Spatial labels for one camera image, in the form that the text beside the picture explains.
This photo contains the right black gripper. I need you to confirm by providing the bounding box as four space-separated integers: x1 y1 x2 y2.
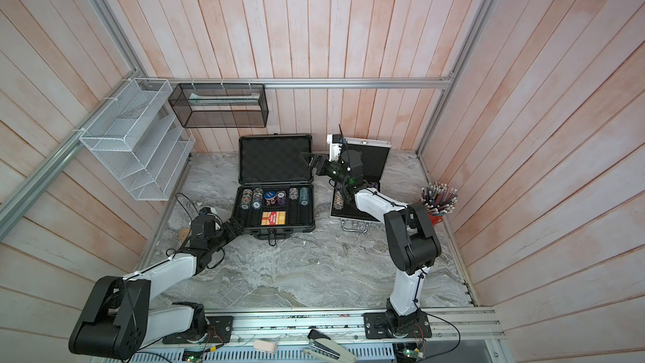
301 154 351 191

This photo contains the dark grey poker case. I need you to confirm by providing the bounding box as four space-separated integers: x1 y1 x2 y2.
232 134 315 246

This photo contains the silver aluminium poker case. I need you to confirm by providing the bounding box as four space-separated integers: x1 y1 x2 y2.
330 138 391 234

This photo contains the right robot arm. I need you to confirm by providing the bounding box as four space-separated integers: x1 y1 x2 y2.
302 148 442 339

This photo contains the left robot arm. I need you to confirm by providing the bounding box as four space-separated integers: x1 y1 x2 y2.
68 211 244 361

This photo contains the teal edged chip stack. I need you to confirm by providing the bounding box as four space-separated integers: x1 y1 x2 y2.
251 188 264 210

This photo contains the green chip stack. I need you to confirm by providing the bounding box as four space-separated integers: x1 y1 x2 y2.
299 187 312 207

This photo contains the red playing card box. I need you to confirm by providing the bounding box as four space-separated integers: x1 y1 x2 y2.
261 211 287 226

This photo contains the multicolour chip stack left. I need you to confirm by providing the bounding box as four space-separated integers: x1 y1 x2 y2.
240 188 254 210

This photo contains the tan blue chip stack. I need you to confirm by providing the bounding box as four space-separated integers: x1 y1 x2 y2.
288 188 299 200

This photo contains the purple 500 chip stack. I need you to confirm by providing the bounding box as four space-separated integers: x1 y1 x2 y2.
275 191 288 206

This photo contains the purple tan chip stack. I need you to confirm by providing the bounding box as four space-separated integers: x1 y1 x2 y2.
332 189 344 211

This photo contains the pink eraser block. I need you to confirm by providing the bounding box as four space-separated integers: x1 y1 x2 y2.
253 339 277 354

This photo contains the bundle of pencils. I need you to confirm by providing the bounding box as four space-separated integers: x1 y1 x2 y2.
421 181 458 217

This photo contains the red pencil bucket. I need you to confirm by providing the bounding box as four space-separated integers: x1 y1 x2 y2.
428 212 444 225

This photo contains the black grey stapler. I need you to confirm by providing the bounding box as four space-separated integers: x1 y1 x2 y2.
302 329 357 363

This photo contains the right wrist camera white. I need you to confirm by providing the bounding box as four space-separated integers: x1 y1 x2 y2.
327 134 346 161

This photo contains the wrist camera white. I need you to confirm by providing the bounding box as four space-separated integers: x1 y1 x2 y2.
327 134 346 161
199 206 217 216

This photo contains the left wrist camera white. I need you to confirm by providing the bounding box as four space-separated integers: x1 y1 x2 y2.
199 206 217 216

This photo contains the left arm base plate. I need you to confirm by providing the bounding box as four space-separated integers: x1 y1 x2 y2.
162 315 233 345

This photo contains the horizontal aluminium wall rail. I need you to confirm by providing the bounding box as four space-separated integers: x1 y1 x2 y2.
170 77 452 89

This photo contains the white mesh wall shelf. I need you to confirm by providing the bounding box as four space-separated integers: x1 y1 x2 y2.
80 78 195 202

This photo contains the black mesh wall basket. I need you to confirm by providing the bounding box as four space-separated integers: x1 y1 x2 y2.
169 82 269 129

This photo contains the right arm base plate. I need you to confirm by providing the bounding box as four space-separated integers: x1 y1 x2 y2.
363 310 432 339

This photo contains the aluminium front rail frame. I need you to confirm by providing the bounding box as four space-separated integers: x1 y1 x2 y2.
86 306 506 350

